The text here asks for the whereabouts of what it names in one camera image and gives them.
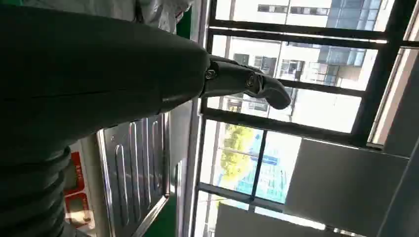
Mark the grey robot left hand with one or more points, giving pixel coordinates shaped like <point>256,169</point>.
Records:
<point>98,81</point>

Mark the ribbed stainless steel panel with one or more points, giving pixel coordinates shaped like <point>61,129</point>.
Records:
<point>137,170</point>

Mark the ribbed grey left arm sleeve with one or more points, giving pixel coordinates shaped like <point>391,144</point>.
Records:
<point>29,196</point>

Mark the large grey flat board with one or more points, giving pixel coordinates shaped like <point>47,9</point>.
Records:
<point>343,186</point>

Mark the red and white sign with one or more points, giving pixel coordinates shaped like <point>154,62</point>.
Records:
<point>77,193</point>

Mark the black window frame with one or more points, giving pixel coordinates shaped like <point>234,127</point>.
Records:
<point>373,95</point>

